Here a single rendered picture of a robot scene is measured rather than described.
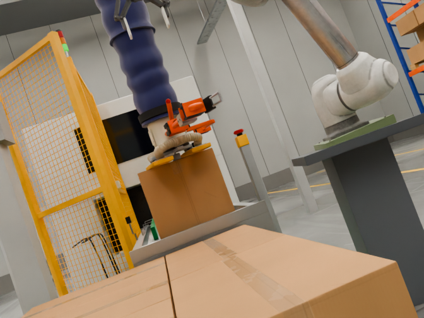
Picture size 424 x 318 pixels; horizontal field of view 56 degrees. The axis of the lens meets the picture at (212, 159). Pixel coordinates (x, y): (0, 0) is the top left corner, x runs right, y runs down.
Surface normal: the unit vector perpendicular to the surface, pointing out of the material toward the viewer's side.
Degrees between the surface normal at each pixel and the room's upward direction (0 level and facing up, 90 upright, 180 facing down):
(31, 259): 90
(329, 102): 93
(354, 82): 114
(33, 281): 90
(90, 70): 90
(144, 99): 77
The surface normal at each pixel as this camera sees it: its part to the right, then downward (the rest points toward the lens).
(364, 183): -0.10, -0.02
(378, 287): 0.14, -0.11
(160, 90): 0.33, -0.39
